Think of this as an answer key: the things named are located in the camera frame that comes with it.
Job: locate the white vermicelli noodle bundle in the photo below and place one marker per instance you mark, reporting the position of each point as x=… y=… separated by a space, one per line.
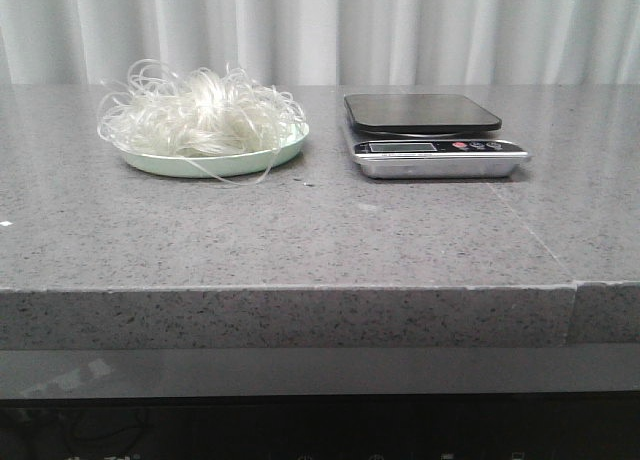
x=202 y=114

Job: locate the light green round plate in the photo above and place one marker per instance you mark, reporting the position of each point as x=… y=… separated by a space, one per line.
x=224 y=166

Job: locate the steel digital kitchen scale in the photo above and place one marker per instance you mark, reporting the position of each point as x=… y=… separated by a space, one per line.
x=426 y=136

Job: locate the white pleated curtain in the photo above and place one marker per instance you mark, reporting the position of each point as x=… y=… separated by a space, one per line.
x=322 y=42

